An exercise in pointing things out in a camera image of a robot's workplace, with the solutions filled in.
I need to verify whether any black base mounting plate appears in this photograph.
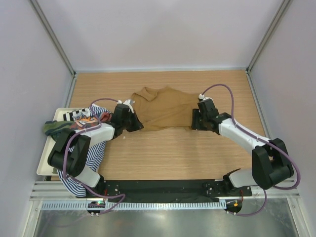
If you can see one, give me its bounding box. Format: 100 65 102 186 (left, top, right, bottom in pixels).
99 179 252 212

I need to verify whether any slotted grey cable duct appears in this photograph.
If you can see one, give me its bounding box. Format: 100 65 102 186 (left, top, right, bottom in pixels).
41 200 226 211

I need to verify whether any right aluminium frame post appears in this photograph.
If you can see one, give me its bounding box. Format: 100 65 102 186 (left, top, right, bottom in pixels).
246 0 293 74

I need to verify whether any left aluminium frame post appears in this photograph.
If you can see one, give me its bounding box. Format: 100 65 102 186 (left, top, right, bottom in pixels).
29 0 76 77

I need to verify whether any aluminium frame post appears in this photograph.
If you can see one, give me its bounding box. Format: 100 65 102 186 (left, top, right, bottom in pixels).
246 0 293 74
29 0 76 77

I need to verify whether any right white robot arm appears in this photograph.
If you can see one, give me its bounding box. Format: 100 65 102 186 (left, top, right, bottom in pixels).
191 94 294 196

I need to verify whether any white plastic tray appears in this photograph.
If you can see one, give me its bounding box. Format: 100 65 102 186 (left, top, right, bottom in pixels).
37 108 79 177

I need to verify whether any red graphic tank top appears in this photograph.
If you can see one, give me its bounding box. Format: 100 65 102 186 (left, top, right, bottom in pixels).
70 112 112 130

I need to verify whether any black white striped top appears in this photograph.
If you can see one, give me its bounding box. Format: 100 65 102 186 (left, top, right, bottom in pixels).
63 108 90 121

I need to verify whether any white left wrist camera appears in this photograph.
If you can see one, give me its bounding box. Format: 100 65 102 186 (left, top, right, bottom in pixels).
117 99 134 112

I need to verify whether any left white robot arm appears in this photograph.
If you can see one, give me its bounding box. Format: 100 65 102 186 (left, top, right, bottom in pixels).
44 104 143 198

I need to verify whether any blue white striped top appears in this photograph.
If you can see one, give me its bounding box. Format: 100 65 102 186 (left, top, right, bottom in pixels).
57 104 110 198

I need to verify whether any aluminium front rail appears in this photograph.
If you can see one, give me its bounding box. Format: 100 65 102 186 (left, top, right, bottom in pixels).
30 181 77 201

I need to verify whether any olive green tank top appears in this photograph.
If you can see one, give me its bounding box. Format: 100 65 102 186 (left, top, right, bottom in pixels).
42 120 74 141

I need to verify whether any tan brown tank top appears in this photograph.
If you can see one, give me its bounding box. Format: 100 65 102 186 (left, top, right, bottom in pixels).
130 86 200 131

